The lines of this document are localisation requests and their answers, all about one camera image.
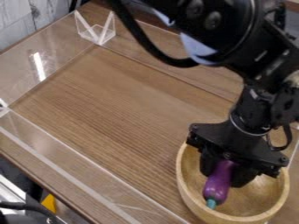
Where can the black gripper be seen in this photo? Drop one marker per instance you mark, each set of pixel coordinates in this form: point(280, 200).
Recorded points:
point(232, 141)

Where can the purple toy eggplant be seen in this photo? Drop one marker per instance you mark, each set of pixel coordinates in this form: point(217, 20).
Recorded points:
point(216, 188)

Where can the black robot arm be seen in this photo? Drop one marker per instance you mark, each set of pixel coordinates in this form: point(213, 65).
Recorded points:
point(237, 34)

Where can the brown wooden bowl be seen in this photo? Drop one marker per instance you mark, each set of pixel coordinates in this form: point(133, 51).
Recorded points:
point(252, 204)

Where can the yellow black device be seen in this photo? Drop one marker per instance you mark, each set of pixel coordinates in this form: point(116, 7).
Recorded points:
point(49, 203)

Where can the clear acrylic tray wall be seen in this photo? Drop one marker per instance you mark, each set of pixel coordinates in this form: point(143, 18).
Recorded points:
point(85, 186)

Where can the clear acrylic corner bracket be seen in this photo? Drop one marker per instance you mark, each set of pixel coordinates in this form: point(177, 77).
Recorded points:
point(98, 34)

